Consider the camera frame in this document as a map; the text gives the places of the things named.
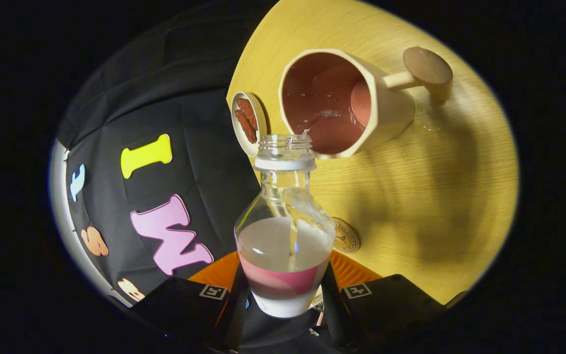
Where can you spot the clear juice bottle pink label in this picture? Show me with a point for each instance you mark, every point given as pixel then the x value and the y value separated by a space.
pixel 283 246

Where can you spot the brown meat piece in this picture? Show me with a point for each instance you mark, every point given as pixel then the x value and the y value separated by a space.
pixel 245 129
pixel 248 112

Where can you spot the black backdrop cloth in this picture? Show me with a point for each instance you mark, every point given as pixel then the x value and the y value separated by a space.
pixel 204 147

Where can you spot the wooden table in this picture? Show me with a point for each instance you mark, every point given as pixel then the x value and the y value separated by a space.
pixel 435 196

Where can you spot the round white plate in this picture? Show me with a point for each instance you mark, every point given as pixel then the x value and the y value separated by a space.
pixel 261 118

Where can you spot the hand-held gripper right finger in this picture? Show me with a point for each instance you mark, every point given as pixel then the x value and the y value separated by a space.
pixel 391 305

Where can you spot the round brown coaster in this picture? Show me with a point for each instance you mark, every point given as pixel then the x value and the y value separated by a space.
pixel 349 238

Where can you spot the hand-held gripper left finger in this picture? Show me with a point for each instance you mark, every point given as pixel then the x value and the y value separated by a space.
pixel 180 305

